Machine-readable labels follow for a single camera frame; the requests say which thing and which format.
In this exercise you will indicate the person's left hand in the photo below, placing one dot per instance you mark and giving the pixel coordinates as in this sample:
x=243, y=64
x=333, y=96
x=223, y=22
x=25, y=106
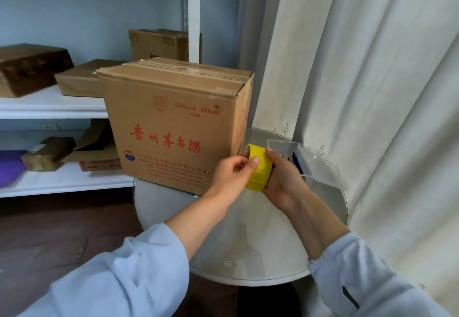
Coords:
x=231, y=178

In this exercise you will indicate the flat brown box white label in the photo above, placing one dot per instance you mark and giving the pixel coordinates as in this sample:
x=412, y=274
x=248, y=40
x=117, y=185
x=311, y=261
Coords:
x=75, y=84

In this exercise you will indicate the yellow tape roll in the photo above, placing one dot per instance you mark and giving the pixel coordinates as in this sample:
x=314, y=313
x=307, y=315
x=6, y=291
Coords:
x=260, y=170

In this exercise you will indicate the brown cardboard box red print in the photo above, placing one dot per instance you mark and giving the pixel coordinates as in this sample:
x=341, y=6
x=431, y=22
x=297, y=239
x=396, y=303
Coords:
x=172, y=123

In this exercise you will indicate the person's right forearm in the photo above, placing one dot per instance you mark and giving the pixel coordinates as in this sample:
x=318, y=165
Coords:
x=358, y=273

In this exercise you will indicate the person's right hand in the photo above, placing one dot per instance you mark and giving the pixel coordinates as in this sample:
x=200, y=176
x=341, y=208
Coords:
x=285, y=184

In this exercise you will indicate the white curtain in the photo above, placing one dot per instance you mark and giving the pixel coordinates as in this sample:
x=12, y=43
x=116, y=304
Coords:
x=376, y=76

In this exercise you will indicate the dark brown flat box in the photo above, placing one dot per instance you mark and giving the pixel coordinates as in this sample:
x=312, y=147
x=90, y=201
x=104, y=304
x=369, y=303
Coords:
x=28, y=69

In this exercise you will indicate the open cardboard box red print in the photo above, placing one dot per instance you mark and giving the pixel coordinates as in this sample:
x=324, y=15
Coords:
x=97, y=159

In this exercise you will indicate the white metal shelf unit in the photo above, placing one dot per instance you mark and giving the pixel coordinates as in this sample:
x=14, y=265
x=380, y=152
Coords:
x=46, y=107

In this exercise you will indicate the clear plastic lid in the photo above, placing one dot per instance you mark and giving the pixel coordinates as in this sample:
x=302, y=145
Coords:
x=322, y=170

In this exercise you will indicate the white wall socket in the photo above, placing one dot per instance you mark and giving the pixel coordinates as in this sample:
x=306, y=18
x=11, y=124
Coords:
x=50, y=126

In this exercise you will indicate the small taped brown parcel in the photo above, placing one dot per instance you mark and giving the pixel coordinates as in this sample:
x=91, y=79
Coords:
x=44, y=155

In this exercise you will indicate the upright small cardboard box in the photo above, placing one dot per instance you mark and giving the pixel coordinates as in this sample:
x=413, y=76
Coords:
x=157, y=44

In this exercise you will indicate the person's left forearm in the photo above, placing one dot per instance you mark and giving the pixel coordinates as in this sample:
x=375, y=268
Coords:
x=125, y=273

